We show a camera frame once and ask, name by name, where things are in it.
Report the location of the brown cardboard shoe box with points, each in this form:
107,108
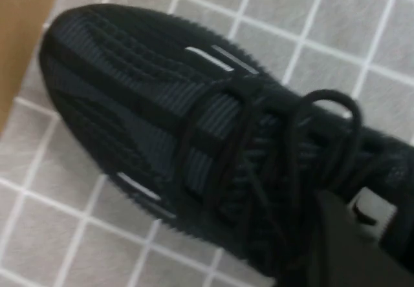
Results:
22,31

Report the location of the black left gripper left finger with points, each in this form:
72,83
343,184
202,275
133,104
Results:
349,254

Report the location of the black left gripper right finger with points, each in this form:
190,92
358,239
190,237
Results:
402,238

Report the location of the black knit sneaker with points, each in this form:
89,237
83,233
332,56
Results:
136,106

